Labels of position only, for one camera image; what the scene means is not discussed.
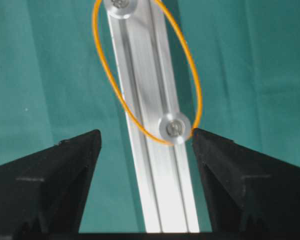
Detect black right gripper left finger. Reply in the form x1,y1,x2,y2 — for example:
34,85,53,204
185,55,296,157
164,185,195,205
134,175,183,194
0,129,102,240

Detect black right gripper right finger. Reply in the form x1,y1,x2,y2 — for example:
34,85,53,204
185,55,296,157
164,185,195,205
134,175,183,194
192,128,300,240

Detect orange rubber band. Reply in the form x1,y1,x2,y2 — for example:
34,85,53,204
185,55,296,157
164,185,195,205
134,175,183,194
91,0,203,146

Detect lower metal pulley shaft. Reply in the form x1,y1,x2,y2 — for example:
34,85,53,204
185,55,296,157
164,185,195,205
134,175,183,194
158,112,192,145

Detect metal pulley shaft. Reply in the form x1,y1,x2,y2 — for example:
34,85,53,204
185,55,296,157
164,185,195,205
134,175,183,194
103,0,138,20
158,112,192,145

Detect upper metal pulley shaft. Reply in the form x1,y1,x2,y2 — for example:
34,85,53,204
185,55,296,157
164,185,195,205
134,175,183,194
103,0,138,20

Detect silver aluminium extrusion post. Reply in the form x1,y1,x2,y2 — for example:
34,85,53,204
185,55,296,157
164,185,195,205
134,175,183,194
107,0,200,233

